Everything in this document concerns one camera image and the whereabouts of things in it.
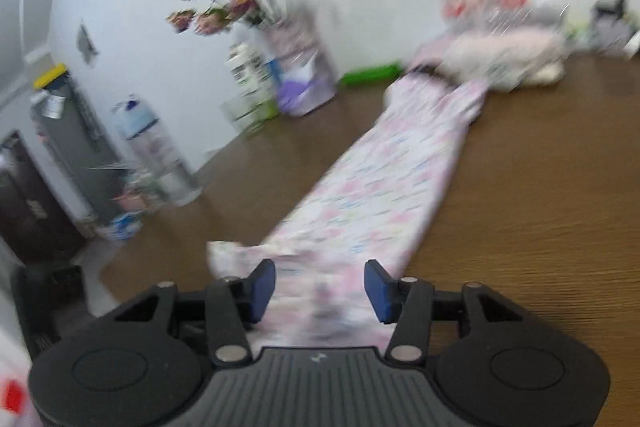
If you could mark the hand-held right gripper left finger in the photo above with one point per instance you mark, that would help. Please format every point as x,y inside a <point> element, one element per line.
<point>263,283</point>

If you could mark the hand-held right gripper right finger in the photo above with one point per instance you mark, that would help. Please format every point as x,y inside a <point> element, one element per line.
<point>378,289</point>

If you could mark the pink floral patterned pants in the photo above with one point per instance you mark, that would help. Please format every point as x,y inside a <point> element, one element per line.
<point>370,197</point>

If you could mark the pile of pink white clothes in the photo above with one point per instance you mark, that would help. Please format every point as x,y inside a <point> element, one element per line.
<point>500,54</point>

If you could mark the clear plastic water jug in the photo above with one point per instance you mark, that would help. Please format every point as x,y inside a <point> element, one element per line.
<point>155,147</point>

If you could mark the white green printed box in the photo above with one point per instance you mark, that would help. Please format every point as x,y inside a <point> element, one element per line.
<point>252,84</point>

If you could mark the green flat object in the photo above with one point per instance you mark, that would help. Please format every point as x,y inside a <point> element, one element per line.
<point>369,74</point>

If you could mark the black crate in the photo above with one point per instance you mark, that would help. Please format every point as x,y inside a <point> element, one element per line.
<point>47,302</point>

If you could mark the purple white gift bag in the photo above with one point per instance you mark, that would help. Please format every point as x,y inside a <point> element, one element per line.
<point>300,67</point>

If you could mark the grey cabinet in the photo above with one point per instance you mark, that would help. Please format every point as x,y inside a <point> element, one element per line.
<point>75,142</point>

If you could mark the dark wooden door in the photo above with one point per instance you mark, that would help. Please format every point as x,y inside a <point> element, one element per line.
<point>30,202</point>

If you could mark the white red plastic bag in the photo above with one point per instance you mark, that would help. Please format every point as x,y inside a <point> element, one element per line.
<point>12,387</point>

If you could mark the grey white object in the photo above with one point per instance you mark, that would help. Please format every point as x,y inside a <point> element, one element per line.
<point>612,24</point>

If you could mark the wall socket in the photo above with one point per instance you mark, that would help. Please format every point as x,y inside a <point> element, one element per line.
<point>86,43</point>

